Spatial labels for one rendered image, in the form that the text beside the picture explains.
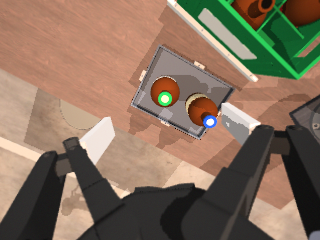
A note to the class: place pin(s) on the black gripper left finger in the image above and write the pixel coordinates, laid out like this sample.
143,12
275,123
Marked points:
34,211

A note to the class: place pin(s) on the green divided crate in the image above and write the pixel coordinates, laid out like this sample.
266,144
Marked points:
224,24

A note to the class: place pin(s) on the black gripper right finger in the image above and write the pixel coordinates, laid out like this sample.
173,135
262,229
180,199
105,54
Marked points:
212,216

